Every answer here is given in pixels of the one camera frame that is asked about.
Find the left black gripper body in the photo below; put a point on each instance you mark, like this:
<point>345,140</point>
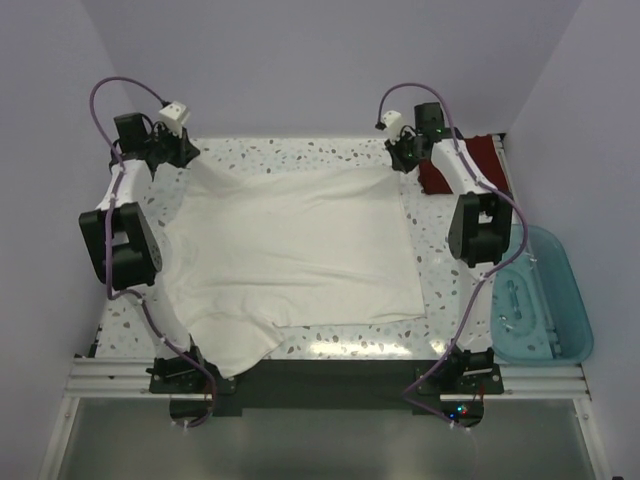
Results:
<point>181,150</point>

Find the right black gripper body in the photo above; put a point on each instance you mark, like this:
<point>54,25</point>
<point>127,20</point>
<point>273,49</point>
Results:
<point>397,156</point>

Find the white t shirt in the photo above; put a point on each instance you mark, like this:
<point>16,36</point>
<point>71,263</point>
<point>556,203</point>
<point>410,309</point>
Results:
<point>251,256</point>

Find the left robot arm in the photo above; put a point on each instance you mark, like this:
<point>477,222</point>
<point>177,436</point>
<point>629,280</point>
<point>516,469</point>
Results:
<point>124,252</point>

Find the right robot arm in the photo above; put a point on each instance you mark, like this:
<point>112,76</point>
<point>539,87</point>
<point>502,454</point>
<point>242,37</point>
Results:
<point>478,236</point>

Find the folded dark red shirt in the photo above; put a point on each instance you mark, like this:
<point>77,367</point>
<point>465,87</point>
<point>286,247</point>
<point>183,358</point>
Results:
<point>483,151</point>

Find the blue plastic bin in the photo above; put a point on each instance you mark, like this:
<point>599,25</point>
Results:
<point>538,315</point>

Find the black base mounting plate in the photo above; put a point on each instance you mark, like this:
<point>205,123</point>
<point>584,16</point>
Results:
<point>454,390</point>

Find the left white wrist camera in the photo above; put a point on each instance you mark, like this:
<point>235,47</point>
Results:
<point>175,116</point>

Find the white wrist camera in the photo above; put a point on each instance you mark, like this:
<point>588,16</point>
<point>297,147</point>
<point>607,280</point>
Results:
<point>175,116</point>
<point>393,123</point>

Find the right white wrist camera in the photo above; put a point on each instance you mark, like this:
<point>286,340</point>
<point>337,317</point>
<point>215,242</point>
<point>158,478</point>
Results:
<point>393,123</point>

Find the aluminium frame rail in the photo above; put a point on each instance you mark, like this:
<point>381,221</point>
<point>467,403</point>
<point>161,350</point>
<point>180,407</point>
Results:
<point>127,378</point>

